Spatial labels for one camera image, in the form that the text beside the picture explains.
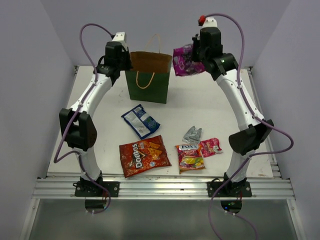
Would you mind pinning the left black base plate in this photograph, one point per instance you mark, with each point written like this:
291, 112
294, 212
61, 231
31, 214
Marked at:
89, 189

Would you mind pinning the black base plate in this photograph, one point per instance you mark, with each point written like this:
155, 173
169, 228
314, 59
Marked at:
89, 189
230, 190

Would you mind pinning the aluminium frame rail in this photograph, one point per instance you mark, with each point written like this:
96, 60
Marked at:
163, 188

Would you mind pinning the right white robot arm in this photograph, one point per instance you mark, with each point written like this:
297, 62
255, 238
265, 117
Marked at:
253, 127

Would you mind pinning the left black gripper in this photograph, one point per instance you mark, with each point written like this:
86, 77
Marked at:
126, 54

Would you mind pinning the silver foil packet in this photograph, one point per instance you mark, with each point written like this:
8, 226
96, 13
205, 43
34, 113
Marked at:
192, 136

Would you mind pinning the small pink candy bag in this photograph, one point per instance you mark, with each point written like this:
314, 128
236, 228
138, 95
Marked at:
210, 147

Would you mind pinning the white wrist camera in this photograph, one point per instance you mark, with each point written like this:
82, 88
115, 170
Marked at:
207, 22
119, 37

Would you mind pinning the Fox's fruits candy bag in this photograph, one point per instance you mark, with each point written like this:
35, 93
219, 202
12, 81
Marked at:
190, 157

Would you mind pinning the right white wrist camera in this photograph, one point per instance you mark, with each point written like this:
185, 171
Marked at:
207, 22

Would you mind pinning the green paper bag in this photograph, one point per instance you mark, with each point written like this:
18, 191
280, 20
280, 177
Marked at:
148, 79

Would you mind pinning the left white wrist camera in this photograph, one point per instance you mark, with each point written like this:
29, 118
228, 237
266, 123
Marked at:
119, 37

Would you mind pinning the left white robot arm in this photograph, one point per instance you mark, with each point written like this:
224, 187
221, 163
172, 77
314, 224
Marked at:
78, 132

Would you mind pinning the blue snack bag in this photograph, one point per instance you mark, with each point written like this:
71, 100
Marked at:
141, 122

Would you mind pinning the purple snack bag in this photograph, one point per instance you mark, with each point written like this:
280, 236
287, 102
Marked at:
183, 64

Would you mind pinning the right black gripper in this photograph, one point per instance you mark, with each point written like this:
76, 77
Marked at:
196, 42

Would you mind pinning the red Doritos bag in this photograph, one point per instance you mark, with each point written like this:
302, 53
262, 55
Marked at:
141, 156

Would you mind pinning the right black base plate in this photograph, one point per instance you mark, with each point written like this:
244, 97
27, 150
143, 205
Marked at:
230, 190

